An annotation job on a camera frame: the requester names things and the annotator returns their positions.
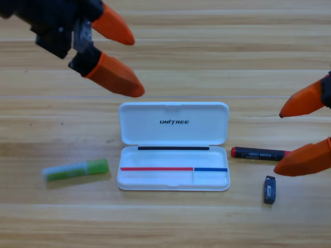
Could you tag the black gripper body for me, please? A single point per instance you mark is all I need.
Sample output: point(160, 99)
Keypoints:
point(51, 23)

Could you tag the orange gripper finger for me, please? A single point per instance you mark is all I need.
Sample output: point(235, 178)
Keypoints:
point(305, 161)
point(305, 102)
point(115, 25)
point(113, 76)

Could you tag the small black eraser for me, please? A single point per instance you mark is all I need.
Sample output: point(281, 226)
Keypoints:
point(269, 189)

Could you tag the black red marker pen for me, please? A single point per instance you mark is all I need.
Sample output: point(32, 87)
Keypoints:
point(256, 153)

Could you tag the green white marker pen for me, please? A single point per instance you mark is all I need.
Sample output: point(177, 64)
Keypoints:
point(77, 169)

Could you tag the white Unitree pencil case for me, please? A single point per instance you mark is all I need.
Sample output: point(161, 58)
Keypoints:
point(170, 144)

